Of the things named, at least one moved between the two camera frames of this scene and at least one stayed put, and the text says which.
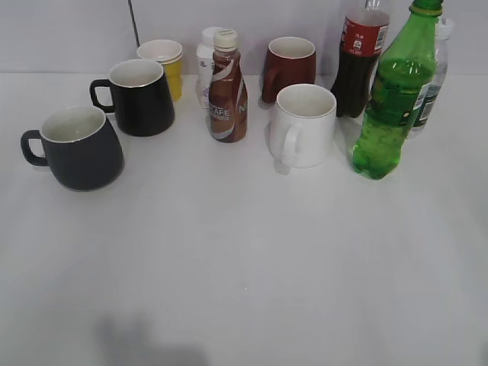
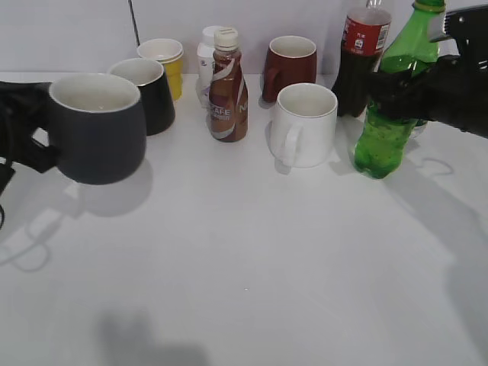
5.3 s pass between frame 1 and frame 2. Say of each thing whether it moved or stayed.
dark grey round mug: moved
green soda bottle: stayed
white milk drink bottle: stayed
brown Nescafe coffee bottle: stayed
